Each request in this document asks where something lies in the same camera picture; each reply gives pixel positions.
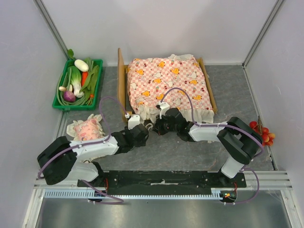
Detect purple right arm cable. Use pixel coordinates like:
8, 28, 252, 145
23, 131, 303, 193
160, 87, 266, 205

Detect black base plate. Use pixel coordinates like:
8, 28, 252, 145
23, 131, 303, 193
89, 171, 247, 195

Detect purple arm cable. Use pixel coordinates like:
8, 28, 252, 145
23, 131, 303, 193
160, 87, 266, 205
37, 96, 129, 205

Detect toy mushroom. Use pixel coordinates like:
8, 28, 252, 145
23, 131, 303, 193
58, 86, 67, 92

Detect white toy radish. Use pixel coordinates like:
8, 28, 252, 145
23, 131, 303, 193
74, 59, 89, 72

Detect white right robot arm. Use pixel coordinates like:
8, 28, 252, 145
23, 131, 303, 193
153, 108, 263, 187

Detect wooden pet bed frame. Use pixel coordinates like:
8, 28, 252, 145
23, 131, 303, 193
117, 48, 218, 124

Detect green toy bok choy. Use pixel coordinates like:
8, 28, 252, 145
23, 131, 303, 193
67, 66, 84, 98

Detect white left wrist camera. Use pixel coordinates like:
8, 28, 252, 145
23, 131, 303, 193
124, 113, 141, 130

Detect grey slotted cable duct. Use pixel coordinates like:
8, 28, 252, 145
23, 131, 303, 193
44, 189, 224, 200

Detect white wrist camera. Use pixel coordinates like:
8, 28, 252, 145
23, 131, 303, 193
156, 101, 170, 119
124, 113, 141, 130

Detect pink checkered duck mattress cover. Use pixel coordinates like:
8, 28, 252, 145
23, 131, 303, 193
127, 54, 215, 123

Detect green toy leafy vegetable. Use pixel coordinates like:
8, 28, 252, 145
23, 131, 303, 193
80, 57, 100, 95

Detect orange toy carrot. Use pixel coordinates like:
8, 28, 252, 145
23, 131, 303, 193
81, 72, 88, 86

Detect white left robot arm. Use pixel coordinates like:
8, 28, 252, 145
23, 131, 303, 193
37, 124, 149, 187

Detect purple toy onion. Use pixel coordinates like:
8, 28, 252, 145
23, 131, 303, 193
63, 90, 76, 103

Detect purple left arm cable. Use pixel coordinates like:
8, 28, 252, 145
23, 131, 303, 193
37, 96, 129, 205

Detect pink frilled pillow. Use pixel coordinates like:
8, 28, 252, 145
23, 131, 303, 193
66, 114, 105, 141

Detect red toy cherry bunch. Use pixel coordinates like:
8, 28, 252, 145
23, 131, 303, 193
249, 117, 276, 147

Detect green toy long beans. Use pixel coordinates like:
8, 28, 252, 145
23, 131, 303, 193
56, 66, 99, 106

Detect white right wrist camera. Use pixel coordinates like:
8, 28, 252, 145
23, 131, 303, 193
156, 101, 170, 119

